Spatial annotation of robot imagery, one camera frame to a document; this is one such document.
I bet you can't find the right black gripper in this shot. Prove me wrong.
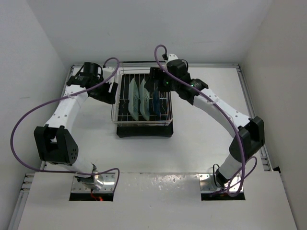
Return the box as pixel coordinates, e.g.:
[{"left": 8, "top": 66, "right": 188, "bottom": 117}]
[{"left": 145, "top": 67, "right": 179, "bottom": 92}]

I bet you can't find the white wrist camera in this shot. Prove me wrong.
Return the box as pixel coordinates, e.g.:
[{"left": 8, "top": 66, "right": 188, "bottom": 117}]
[
  {"left": 101, "top": 67, "right": 115, "bottom": 81},
  {"left": 164, "top": 54, "right": 178, "bottom": 64}
]

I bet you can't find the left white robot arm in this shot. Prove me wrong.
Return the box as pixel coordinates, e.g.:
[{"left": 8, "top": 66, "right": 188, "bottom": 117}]
[{"left": 34, "top": 62, "right": 118, "bottom": 189}]

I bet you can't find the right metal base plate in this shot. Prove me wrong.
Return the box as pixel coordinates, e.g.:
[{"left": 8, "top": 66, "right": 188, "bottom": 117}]
[{"left": 199, "top": 173, "right": 241, "bottom": 194}]

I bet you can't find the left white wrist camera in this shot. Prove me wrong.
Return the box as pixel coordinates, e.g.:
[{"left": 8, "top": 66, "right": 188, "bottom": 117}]
[{"left": 101, "top": 67, "right": 115, "bottom": 81}]

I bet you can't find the black drip tray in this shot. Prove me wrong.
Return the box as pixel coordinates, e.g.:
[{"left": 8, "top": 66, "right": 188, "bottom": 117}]
[{"left": 112, "top": 73, "right": 174, "bottom": 138}]

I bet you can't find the light green plate with berries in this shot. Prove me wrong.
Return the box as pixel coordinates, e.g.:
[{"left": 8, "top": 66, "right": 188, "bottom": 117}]
[{"left": 139, "top": 79, "right": 150, "bottom": 121}]

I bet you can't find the dark blue leaf plate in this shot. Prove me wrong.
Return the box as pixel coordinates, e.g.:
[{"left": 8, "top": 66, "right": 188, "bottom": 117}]
[{"left": 153, "top": 90, "right": 161, "bottom": 116}]

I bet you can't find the metal base plate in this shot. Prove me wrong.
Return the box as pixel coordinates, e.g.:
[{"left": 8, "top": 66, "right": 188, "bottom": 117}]
[
  {"left": 71, "top": 173, "right": 116, "bottom": 193},
  {"left": 199, "top": 173, "right": 241, "bottom": 194}
]

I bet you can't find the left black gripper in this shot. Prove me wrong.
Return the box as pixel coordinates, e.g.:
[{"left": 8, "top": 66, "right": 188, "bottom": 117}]
[{"left": 90, "top": 77, "right": 118, "bottom": 104}]

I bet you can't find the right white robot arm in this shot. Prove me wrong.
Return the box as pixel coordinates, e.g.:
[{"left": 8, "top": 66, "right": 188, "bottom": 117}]
[{"left": 145, "top": 59, "right": 265, "bottom": 188}]

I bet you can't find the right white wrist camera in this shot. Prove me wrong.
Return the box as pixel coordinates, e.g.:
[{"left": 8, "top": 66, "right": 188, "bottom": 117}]
[{"left": 164, "top": 54, "right": 178, "bottom": 64}]

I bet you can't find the metal wire dish rack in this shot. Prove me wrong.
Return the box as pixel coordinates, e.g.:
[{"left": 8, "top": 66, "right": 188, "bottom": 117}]
[{"left": 111, "top": 63, "right": 173, "bottom": 127}]

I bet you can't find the light green rectangular plate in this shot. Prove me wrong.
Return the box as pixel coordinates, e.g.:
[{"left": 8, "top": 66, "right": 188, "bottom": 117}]
[{"left": 128, "top": 79, "right": 139, "bottom": 121}]

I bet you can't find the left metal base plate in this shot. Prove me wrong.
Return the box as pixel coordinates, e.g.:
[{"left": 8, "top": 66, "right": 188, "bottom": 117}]
[{"left": 71, "top": 173, "right": 116, "bottom": 193}]

